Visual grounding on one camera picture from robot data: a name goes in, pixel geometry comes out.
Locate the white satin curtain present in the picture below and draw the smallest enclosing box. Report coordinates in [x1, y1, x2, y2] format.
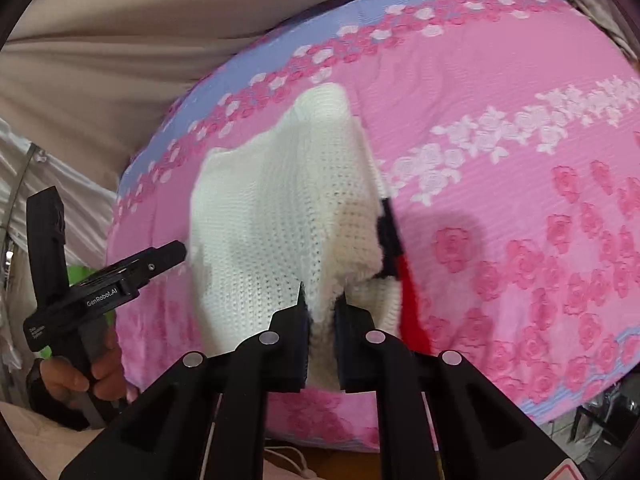
[0, 120, 118, 361]

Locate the white red navy knit sweater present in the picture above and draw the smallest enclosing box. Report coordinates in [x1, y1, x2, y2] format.
[189, 82, 433, 393]

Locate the pale pink cloth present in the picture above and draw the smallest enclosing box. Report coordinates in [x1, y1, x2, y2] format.
[0, 400, 123, 480]

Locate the pink floral blanket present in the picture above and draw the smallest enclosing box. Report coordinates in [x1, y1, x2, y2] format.
[107, 0, 640, 453]

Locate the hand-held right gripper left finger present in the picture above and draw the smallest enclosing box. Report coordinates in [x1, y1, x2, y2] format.
[59, 282, 308, 480]

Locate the person's left hand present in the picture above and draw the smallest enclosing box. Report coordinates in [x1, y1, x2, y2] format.
[40, 327, 126, 403]

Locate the white cable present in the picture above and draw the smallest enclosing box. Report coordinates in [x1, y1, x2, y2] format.
[262, 447, 318, 480]

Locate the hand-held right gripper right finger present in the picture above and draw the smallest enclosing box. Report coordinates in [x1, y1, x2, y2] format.
[334, 294, 571, 480]

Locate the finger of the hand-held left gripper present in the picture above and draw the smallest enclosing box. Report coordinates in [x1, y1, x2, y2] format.
[120, 240, 188, 281]

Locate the green cushion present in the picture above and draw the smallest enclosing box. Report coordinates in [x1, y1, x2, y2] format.
[67, 264, 98, 287]

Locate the beige cloth backdrop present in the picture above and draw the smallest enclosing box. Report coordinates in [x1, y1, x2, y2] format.
[0, 0, 640, 181]

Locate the grey metal bar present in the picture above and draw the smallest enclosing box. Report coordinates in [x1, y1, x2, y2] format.
[6, 142, 40, 241]

